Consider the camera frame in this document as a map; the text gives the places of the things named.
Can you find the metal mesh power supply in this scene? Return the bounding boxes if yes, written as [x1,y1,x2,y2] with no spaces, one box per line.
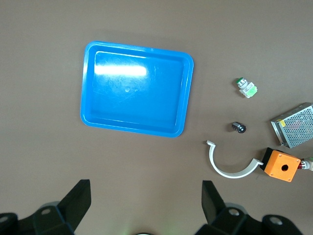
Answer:
[269,102,313,149]

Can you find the grey green connector block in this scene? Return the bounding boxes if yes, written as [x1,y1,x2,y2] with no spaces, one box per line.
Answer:
[297,156,313,171]

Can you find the orange box with round hole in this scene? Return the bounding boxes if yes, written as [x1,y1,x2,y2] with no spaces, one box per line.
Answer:
[259,147,302,183]

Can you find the blue plastic tray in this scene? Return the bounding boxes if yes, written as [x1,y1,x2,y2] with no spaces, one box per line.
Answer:
[80,40,195,138]

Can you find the green white pushbutton switch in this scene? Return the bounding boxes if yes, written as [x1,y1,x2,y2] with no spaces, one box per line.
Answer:
[234,77,258,99]

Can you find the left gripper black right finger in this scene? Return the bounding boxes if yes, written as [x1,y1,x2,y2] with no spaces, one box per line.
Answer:
[195,180,300,235]

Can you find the small black capacitor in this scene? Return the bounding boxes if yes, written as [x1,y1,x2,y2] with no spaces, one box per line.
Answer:
[231,121,247,134]

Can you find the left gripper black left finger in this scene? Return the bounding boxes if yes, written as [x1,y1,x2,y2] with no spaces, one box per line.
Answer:
[0,180,91,235]

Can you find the large white half-ring clamp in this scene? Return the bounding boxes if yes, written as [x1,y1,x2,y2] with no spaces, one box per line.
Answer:
[203,140,265,179]

